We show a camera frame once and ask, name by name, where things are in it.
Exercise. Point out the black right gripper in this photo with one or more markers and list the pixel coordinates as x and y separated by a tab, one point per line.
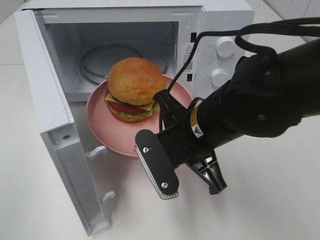
191	135

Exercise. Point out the pink round plate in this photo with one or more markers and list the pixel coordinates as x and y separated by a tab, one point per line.
114	134

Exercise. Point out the burger with lettuce and cheese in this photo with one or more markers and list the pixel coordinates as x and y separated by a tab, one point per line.
131	86

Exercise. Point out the white microwave door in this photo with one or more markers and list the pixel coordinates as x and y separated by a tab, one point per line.
56	123

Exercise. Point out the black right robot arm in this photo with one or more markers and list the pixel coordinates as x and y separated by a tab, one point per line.
266	96

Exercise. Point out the lower white microwave knob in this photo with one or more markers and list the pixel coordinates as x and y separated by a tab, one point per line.
219	77

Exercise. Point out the white microwave knob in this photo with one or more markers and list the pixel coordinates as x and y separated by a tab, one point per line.
219	77
225	47

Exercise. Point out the upper white microwave knob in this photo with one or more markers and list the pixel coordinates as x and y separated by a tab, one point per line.
225	47

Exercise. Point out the white microwave oven body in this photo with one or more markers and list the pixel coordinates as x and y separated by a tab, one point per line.
173	25

